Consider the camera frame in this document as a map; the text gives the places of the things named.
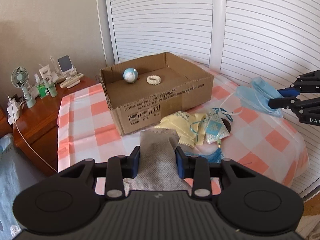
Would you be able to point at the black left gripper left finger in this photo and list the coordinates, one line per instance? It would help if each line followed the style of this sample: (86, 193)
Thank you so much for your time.
(118, 168)

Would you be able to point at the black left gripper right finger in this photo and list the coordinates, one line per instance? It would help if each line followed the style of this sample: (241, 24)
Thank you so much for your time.
(197, 169)

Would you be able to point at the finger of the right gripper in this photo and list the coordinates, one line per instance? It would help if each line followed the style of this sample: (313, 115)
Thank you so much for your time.
(289, 92)
(279, 103)

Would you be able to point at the blue face masks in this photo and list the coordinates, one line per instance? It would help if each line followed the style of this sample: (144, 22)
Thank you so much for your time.
(255, 97)

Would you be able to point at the grey fabric pouch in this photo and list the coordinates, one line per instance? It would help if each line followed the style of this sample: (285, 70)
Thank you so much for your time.
(157, 169)

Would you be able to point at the blue tasselled sachet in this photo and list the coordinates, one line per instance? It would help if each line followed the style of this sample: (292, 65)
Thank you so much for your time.
(212, 129)

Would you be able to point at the yellow cleaning cloths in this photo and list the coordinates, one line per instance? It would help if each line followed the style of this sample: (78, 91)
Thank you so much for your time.
(189, 127)

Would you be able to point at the white louvred door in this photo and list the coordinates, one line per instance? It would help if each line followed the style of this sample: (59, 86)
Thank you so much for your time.
(239, 39)

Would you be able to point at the brown cardboard box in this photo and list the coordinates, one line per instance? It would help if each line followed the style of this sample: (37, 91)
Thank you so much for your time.
(166, 84)

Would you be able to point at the wooden side cabinet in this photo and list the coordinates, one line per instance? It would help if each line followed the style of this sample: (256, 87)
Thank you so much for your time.
(50, 102)

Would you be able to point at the blue white round toy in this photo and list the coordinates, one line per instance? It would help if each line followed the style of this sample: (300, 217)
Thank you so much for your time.
(130, 75)

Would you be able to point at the white remote control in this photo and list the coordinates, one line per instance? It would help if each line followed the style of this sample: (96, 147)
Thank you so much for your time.
(72, 81)

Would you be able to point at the green tube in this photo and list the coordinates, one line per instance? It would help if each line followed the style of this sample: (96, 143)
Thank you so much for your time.
(51, 86)

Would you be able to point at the green small box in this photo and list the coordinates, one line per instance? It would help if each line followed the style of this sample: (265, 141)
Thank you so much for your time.
(42, 90)

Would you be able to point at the white phone stand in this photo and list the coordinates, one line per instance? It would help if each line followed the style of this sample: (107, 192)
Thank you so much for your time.
(66, 66)

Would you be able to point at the mint handheld fan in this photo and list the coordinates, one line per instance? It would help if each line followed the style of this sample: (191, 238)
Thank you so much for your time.
(19, 79)

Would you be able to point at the white charger with cable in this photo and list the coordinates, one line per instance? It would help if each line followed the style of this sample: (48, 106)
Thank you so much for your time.
(13, 109)

